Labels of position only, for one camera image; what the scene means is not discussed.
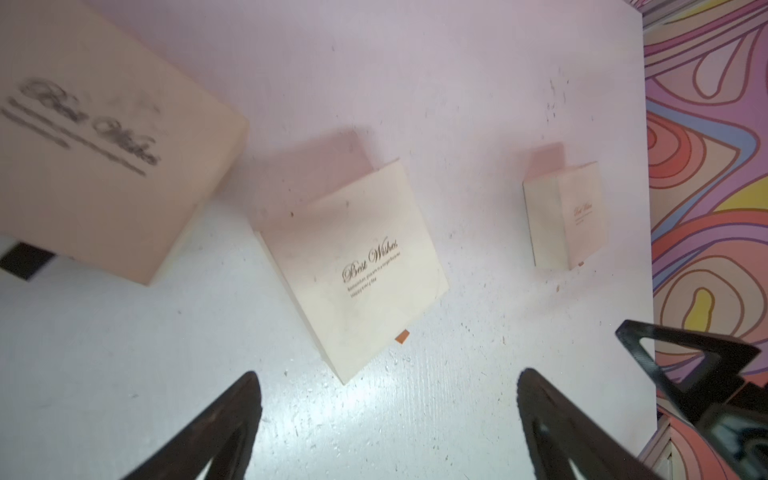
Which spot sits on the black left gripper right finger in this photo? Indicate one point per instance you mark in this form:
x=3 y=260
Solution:
x=563 y=441

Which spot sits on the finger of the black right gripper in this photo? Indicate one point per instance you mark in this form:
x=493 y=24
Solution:
x=713 y=376

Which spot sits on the small cream jewelry box middle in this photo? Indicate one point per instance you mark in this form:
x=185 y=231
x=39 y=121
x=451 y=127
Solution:
x=108 y=152

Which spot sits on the cream drawer jewelry box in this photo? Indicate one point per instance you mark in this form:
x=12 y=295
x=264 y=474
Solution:
x=566 y=215

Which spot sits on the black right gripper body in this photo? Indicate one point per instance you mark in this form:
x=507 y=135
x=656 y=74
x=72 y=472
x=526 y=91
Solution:
x=735 y=426

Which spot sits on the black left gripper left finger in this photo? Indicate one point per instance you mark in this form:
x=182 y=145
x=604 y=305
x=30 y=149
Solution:
x=217 y=443

